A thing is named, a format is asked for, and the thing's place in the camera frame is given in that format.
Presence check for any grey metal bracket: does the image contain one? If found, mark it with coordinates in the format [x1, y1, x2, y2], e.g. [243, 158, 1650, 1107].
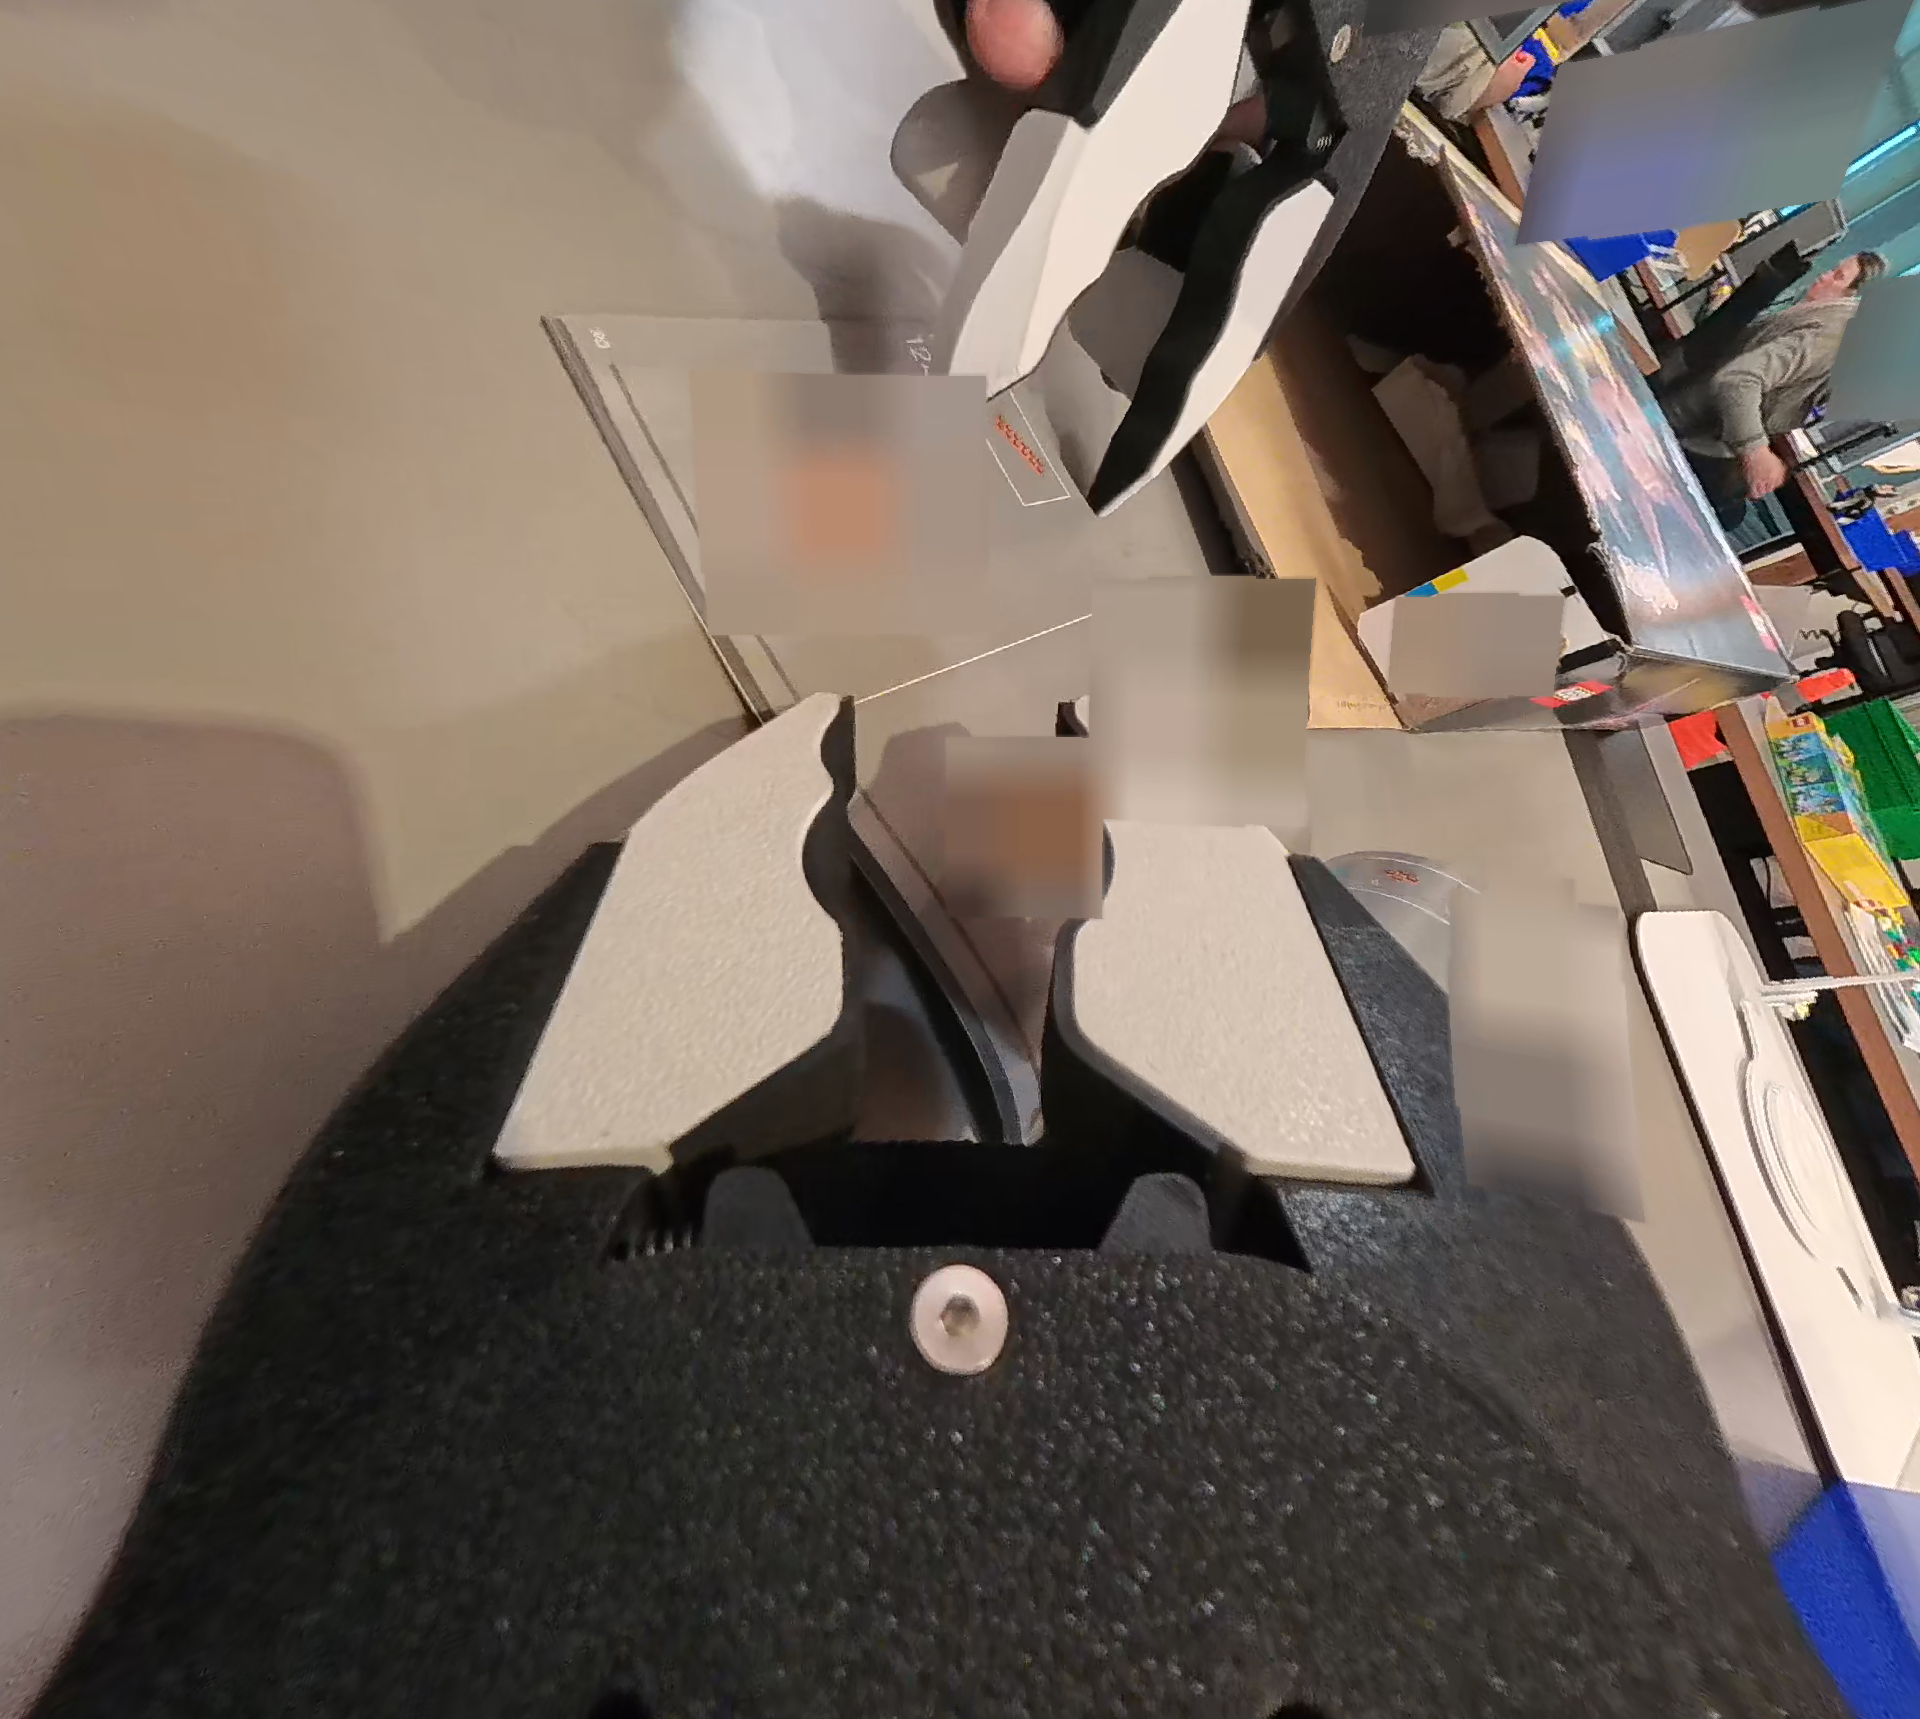
[1572, 714, 1700, 876]

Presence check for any colourful printed box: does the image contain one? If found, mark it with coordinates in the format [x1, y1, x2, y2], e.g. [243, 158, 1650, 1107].
[1437, 122, 1798, 704]

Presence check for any red bin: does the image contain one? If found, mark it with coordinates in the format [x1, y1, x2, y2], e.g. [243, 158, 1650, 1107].
[1662, 676, 1850, 768]

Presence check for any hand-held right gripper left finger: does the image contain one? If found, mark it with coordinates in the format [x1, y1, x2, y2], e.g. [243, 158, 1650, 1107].
[494, 692, 868, 1175]

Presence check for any white stand plate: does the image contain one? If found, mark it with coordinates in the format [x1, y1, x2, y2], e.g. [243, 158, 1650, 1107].
[1632, 906, 1920, 1499]

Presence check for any small colourful toy box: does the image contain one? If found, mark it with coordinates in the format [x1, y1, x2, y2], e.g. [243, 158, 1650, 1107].
[1763, 712, 1910, 914]

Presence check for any blue bin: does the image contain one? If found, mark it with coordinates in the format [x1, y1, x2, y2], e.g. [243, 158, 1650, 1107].
[1767, 1475, 1920, 1719]

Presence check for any grey instruction booklet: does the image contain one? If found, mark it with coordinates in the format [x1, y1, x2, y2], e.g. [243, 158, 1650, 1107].
[541, 310, 1117, 1147]

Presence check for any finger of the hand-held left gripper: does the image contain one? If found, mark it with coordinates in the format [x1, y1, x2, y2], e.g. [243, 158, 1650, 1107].
[1086, 136, 1339, 516]
[952, 0, 1257, 396]

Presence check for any green bin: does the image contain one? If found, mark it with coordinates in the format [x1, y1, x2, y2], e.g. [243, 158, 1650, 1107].
[1819, 696, 1920, 854]

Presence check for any white metal bracket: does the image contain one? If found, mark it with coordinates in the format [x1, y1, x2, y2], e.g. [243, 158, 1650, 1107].
[1732, 970, 1920, 1323]

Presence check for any grey desk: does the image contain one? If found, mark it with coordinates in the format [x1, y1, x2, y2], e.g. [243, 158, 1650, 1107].
[0, 0, 1825, 1495]

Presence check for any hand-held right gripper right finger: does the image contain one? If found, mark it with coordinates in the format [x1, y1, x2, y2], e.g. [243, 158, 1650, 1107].
[1047, 822, 1423, 1189]

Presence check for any white crumpled paper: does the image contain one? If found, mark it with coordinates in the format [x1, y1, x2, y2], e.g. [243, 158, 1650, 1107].
[1368, 352, 1537, 540]

